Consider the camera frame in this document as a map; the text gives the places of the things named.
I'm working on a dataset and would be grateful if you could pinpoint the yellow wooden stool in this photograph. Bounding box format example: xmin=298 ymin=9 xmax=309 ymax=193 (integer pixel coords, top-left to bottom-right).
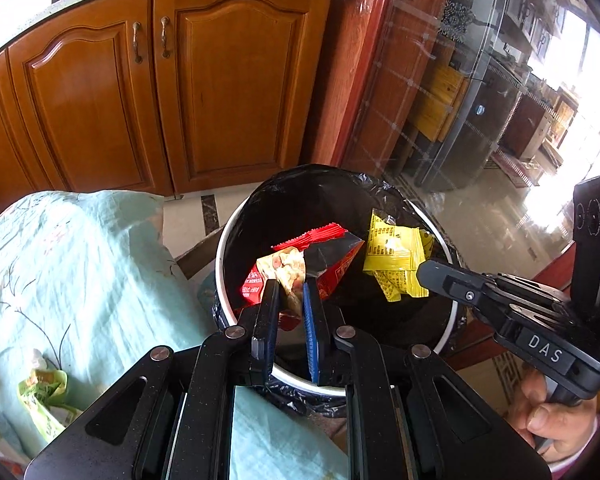
xmin=411 ymin=61 xmax=472 ymax=142

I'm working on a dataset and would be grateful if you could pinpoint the yellow snack packet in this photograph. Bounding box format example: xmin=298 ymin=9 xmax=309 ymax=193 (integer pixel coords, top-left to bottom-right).
xmin=362 ymin=208 xmax=436 ymax=303

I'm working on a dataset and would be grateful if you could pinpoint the person's right hand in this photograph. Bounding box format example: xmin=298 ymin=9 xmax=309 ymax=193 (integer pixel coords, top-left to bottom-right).
xmin=510 ymin=375 xmax=600 ymax=461

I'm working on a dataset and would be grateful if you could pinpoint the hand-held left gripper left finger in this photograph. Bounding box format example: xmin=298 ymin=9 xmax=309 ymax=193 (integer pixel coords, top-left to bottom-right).
xmin=25 ymin=280 xmax=281 ymax=480

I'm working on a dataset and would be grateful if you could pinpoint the glass sliding door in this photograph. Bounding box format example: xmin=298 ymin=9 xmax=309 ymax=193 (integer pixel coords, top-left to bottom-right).
xmin=340 ymin=0 xmax=600 ymax=261

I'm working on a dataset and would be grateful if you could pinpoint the light blue floral tablecloth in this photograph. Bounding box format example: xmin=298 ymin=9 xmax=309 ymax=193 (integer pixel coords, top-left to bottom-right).
xmin=0 ymin=190 xmax=351 ymax=480

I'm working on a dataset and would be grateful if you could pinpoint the white crumpled tissue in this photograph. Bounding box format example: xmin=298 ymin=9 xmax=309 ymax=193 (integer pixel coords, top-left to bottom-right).
xmin=26 ymin=349 xmax=49 ymax=377

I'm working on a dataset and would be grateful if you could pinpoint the red snack packet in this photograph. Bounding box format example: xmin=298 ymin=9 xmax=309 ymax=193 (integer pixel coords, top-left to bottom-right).
xmin=240 ymin=222 xmax=366 ymax=332

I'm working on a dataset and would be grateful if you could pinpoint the white bin with black liner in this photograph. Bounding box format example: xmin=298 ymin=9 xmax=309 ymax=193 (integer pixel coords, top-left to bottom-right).
xmin=224 ymin=162 xmax=468 ymax=418

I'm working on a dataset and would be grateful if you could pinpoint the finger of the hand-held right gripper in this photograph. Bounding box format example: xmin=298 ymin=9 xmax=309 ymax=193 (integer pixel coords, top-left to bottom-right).
xmin=416 ymin=260 xmax=573 ymax=336

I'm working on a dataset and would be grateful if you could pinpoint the brown cardboard piece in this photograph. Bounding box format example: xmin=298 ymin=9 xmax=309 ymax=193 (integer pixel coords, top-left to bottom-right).
xmin=174 ymin=232 xmax=220 ymax=279

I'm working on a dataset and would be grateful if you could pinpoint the wooden cabinet door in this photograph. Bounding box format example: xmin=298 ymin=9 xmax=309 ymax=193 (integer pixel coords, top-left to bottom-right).
xmin=7 ymin=0 xmax=175 ymax=196
xmin=0 ymin=52 xmax=56 ymax=213
xmin=152 ymin=0 xmax=333 ymax=194

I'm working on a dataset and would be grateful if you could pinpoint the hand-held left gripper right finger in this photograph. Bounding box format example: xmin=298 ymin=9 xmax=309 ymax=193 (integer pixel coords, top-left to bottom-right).
xmin=302 ymin=282 xmax=551 ymax=480

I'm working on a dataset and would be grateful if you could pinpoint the light green crumpled wrapper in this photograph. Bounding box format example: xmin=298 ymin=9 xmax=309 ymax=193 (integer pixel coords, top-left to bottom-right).
xmin=17 ymin=367 xmax=83 ymax=443

